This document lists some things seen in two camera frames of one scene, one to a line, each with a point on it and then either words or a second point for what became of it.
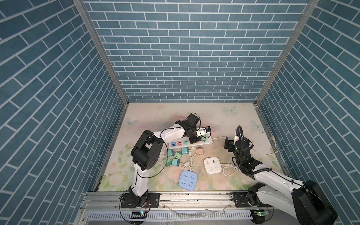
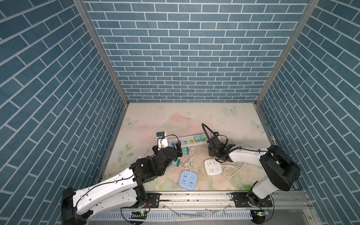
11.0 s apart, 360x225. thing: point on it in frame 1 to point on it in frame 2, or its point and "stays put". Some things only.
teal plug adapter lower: [176, 162] stays put
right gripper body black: [230, 142] to [213, 153]
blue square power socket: [188, 180] stays put
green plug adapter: [204, 139] stays put
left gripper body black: [192, 135] to [179, 151]
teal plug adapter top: [185, 150] stays put
